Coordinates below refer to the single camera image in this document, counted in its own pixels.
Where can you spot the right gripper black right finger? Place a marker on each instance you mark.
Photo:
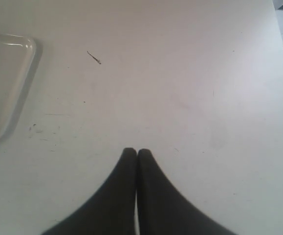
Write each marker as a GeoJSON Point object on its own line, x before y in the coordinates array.
{"type": "Point", "coordinates": [162, 209]}

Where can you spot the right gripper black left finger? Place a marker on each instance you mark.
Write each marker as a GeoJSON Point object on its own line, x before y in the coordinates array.
{"type": "Point", "coordinates": [110, 210]}

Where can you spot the white plastic tray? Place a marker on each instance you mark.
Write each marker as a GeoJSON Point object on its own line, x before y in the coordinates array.
{"type": "Point", "coordinates": [16, 56]}

